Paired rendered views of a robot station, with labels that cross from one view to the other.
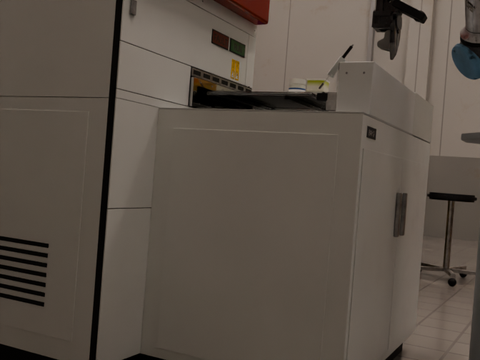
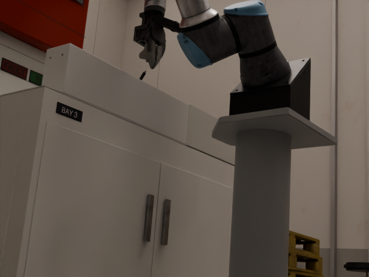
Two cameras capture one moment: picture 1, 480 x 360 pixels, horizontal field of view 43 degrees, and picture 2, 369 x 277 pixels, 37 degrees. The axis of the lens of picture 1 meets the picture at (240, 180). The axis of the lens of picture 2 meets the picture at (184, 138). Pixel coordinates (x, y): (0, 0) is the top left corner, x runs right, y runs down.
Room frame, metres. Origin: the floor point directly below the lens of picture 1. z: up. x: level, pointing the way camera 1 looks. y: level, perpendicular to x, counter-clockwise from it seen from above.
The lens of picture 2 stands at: (0.30, -0.88, 0.35)
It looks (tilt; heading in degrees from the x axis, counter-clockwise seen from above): 15 degrees up; 10
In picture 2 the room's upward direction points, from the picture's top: 4 degrees clockwise
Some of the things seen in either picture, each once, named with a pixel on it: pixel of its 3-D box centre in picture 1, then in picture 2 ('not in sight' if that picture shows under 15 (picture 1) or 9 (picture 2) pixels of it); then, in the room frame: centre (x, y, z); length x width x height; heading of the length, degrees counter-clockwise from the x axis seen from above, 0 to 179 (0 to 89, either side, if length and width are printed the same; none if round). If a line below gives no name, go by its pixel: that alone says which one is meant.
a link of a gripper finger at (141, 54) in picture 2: (386, 44); (146, 55); (1.97, -0.44, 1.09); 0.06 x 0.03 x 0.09; 64
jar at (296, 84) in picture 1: (296, 91); not in sight; (2.59, -0.21, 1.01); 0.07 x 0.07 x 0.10
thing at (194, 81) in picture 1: (223, 101); not in sight; (2.16, 0.08, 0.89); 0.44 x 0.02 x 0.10; 153
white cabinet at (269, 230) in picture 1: (306, 246); (78, 264); (2.10, -0.24, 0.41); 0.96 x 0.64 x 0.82; 153
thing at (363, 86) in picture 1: (380, 102); (123, 101); (1.86, -0.41, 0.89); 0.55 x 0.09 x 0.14; 153
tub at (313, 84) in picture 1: (317, 88); not in sight; (2.40, -0.28, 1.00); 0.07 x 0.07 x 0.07; 67
